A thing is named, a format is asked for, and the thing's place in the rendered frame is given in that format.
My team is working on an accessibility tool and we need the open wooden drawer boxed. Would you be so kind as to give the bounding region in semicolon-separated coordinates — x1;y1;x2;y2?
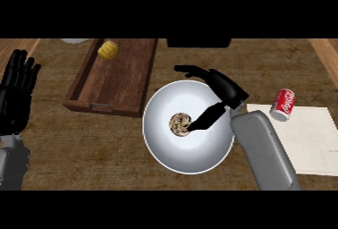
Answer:
60;38;159;118

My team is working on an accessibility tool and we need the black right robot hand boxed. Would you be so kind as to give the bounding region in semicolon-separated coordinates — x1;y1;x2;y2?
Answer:
173;64;251;132

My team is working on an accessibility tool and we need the red soda can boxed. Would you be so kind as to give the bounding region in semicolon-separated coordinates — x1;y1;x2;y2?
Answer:
269;88;297;123

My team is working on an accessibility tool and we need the white placemat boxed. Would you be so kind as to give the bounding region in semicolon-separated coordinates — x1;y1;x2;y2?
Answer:
243;103;338;177

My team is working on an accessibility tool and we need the brown cupcake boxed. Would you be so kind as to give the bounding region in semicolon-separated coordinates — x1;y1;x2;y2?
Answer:
168;112;193;138

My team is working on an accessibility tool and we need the white bowl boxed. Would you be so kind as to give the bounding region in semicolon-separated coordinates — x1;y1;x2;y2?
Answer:
142;80;236;175

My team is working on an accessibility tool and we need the black appliance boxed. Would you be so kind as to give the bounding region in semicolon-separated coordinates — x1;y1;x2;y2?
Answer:
167;38;232;49

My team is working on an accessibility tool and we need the pale grey round object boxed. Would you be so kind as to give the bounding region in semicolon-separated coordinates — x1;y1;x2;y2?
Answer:
59;38;91;45

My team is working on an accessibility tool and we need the metal drawer handle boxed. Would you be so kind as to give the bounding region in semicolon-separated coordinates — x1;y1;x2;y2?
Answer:
90;102;114;112

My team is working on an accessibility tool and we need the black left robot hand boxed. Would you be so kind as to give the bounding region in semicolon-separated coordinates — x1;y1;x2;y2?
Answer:
0;48;43;137

